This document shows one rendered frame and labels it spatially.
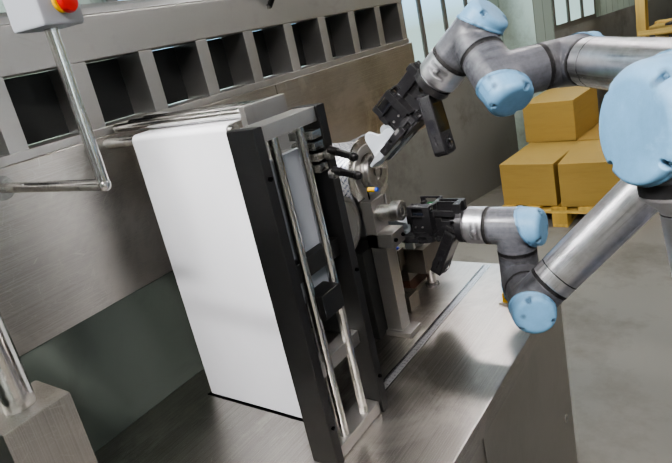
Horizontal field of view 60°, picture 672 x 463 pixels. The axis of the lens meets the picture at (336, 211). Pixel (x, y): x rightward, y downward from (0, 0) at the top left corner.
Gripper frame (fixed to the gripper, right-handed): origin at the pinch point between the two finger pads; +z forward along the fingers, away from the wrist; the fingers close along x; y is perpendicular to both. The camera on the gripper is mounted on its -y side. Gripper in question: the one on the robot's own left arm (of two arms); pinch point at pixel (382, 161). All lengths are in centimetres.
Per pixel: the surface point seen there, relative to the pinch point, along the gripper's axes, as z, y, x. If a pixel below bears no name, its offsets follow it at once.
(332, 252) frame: -1.2, -8.9, 29.6
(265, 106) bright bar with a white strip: -9.5, 14.8, 27.0
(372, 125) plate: 31, 21, -57
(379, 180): 4.6, -1.7, -1.2
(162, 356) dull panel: 48, 2, 36
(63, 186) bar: 4, 22, 55
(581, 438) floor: 75, -103, -80
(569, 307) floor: 95, -86, -171
